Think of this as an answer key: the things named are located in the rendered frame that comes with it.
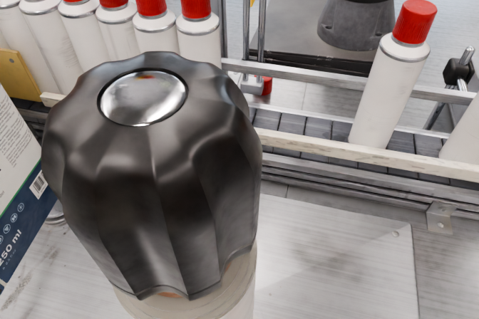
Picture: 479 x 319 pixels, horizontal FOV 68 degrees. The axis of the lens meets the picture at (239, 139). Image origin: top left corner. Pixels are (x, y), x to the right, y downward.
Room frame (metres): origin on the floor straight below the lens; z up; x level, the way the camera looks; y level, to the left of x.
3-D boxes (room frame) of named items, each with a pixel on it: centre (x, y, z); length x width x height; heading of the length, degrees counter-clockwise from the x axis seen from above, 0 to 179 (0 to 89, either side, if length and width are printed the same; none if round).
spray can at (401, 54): (0.33, -0.18, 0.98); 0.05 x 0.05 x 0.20
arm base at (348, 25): (0.66, -0.23, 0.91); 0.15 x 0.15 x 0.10
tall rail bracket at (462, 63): (0.37, -0.30, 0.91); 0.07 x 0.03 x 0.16; 166
